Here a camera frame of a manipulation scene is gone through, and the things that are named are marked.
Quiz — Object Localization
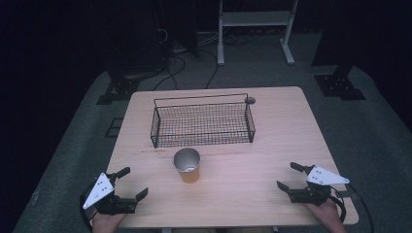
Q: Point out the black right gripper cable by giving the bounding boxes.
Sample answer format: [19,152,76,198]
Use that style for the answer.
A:
[329,183,375,233]

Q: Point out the orange paper cup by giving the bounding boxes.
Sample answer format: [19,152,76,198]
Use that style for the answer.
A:
[173,147,202,184]

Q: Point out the white metal table frame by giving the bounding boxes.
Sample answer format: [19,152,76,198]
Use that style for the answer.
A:
[217,0,299,68]

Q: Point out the black wire basket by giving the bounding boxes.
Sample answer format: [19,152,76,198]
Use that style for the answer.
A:
[150,92,257,150]

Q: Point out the black floor cables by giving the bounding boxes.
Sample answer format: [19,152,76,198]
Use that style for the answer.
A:
[151,27,257,92]

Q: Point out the dark floor hatch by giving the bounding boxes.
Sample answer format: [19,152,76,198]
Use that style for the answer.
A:
[104,117,124,139]

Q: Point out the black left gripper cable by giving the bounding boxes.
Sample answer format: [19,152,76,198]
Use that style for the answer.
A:
[79,183,99,233]

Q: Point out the person's right hand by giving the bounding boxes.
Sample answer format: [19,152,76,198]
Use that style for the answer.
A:
[303,198,348,233]

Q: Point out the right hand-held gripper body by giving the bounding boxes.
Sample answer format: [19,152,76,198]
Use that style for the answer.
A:
[287,165,351,207]

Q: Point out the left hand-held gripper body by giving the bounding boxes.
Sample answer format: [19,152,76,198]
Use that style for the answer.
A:
[82,172,137,216]

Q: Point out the person's left hand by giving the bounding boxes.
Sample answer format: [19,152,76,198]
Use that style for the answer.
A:
[91,212,127,233]

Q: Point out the black stand base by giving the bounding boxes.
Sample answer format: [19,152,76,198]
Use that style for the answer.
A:
[313,63,367,102]
[95,68,157,106]

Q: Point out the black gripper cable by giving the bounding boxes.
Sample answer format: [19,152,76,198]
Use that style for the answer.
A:
[329,183,375,233]
[79,183,99,233]

